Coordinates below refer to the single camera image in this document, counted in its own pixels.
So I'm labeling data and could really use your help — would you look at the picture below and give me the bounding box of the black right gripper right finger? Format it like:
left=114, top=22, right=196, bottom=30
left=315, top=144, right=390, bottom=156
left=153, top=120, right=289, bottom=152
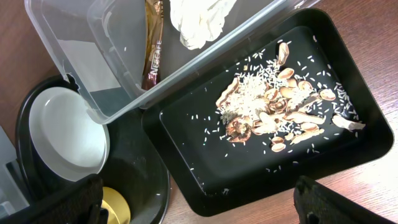
left=294, top=176, right=394, bottom=224

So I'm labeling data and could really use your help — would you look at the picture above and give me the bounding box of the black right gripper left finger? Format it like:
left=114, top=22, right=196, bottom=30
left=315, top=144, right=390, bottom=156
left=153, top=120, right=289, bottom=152
left=1, top=174, right=104, bottom=224

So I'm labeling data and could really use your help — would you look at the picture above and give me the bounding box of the yellow plastic bowl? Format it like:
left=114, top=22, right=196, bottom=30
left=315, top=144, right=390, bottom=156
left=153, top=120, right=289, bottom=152
left=101, top=187, right=131, bottom=224

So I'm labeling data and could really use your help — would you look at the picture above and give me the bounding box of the pale grey round plate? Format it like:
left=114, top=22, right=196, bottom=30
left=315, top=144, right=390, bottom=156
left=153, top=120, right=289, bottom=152
left=29, top=87, right=110, bottom=182

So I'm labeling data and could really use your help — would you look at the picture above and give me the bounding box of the food scraps and rice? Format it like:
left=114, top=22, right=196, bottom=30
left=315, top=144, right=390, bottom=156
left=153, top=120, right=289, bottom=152
left=189, top=39, right=367, bottom=174

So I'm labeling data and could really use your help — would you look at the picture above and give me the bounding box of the brown gold snack wrapper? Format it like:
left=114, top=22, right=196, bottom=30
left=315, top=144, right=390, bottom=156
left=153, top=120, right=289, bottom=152
left=141, top=0, right=164, bottom=90

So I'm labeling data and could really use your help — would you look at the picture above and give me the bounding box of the white tissue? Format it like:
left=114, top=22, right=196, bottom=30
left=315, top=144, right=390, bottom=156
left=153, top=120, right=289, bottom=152
left=170, top=0, right=236, bottom=50

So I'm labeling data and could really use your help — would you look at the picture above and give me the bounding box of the grey plastic dishwasher rack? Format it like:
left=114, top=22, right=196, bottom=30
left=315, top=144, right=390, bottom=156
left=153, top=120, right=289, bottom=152
left=1, top=128, right=31, bottom=218

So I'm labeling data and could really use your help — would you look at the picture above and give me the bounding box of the round black tray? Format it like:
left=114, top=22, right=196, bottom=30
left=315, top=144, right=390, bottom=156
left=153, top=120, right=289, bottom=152
left=16, top=75, right=170, bottom=224

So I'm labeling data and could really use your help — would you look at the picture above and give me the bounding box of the black rectangular tray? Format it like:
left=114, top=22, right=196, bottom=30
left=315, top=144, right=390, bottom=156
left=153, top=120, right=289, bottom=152
left=142, top=9, right=394, bottom=217

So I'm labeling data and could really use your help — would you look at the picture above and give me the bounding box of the clear plastic bin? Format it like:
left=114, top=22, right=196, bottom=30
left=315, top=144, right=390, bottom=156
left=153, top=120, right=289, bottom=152
left=24, top=0, right=313, bottom=124

